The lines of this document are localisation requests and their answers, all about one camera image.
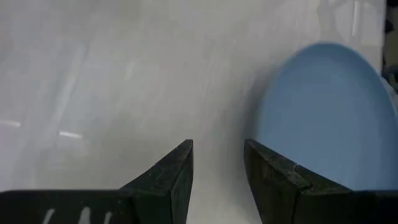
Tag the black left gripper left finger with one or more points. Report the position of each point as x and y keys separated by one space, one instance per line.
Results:
x=161 y=193

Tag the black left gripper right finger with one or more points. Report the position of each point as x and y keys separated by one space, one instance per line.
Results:
x=280 y=193

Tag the blue plate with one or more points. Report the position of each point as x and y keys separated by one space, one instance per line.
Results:
x=326 y=118

